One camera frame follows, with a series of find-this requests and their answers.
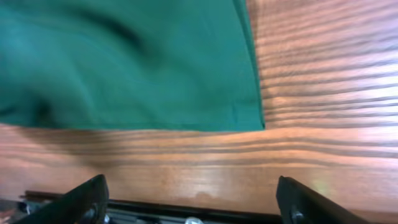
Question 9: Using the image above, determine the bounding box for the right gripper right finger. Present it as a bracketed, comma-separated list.
[276, 176, 369, 224]

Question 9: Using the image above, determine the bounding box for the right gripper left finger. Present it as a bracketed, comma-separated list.
[16, 174, 109, 224]

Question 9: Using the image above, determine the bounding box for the green shirt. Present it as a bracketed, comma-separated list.
[1, 0, 265, 131]

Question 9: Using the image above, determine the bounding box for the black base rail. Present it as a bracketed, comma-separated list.
[1, 191, 283, 224]

